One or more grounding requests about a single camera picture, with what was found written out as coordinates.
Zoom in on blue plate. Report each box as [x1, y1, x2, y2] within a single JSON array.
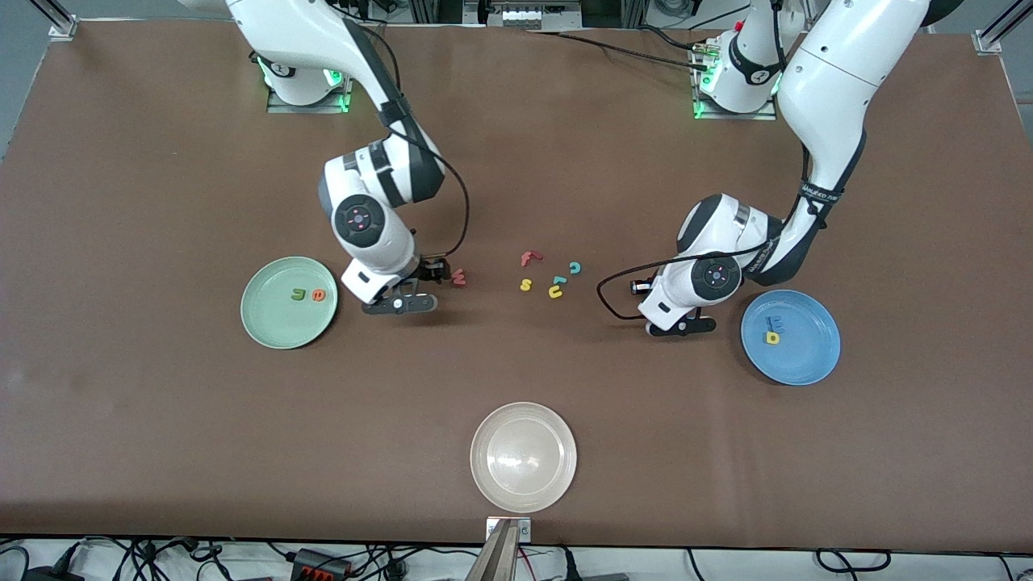
[[740, 289, 842, 387]]

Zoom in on pale green plate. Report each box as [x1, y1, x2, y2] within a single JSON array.
[[240, 256, 339, 350]]

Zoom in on beige plate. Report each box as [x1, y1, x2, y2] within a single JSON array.
[[470, 402, 579, 514]]

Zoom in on grey power strip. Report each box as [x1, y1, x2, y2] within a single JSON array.
[[480, 0, 582, 31]]

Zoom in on black power strip red switches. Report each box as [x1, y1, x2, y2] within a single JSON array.
[[291, 547, 353, 581]]

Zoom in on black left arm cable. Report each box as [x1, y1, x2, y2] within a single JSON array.
[[597, 0, 832, 322]]

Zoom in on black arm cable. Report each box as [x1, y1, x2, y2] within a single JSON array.
[[597, 0, 832, 322], [367, 24, 470, 263]]

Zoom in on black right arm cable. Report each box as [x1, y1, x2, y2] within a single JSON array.
[[367, 24, 470, 263]]

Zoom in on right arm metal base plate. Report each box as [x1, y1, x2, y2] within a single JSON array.
[[266, 61, 353, 114]]

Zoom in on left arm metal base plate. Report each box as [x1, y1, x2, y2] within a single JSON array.
[[692, 36, 780, 122]]

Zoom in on long black table cable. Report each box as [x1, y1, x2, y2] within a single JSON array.
[[525, 29, 713, 72]]

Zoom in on short black table cable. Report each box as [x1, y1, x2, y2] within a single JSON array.
[[638, 23, 711, 51]]

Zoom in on black looped floor cable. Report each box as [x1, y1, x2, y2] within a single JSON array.
[[815, 549, 893, 575]]

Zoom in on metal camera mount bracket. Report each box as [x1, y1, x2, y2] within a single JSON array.
[[464, 516, 533, 581]]

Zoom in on black tangled floor cable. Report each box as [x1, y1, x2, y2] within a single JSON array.
[[81, 537, 235, 581]]

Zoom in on metal table corner bracket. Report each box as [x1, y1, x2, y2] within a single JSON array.
[[972, 0, 1033, 56], [47, 0, 79, 41]]

